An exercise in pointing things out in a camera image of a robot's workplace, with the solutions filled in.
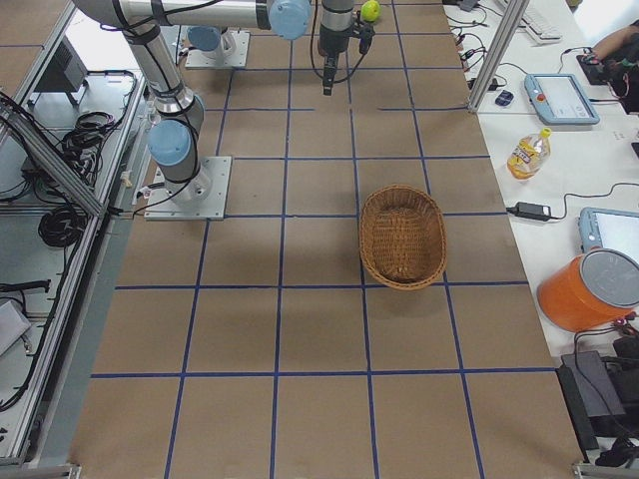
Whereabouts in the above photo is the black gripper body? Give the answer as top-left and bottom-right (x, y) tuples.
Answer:
(322, 52), (339, 80)

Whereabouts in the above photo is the green apple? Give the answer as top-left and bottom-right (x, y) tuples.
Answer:
(360, 0), (380, 23)

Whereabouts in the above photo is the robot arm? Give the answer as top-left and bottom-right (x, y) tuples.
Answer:
(74, 1), (311, 202)
(187, 1), (374, 96)

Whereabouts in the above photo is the woven wicker basket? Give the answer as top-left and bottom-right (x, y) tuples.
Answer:
(358, 185), (447, 290)

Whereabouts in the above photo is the small blue device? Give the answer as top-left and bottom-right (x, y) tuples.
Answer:
(494, 90), (514, 107)

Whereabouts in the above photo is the yellow drink bottle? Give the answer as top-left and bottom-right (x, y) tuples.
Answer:
(506, 128), (552, 181)

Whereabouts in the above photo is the blue teach pendant far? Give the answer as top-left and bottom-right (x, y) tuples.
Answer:
(524, 74), (600, 126)

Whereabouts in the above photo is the blue teach pendant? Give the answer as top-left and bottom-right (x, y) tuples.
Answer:
(578, 208), (639, 261)
(524, 74), (600, 126)

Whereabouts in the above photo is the black power adapter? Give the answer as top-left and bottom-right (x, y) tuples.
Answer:
(506, 202), (552, 222)

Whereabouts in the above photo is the blue teach pendant near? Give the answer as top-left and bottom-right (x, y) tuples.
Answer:
(578, 208), (639, 261)

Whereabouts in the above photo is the orange bucket with grey lid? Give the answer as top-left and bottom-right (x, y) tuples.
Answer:
(536, 248), (638, 332)

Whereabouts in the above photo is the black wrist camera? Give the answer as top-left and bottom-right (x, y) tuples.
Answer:
(353, 21), (375, 56)

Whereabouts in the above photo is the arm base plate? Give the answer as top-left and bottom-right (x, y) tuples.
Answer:
(143, 156), (233, 221)
(186, 30), (250, 69)

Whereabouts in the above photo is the aluminium frame post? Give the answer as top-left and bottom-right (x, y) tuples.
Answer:
(467, 0), (529, 114)

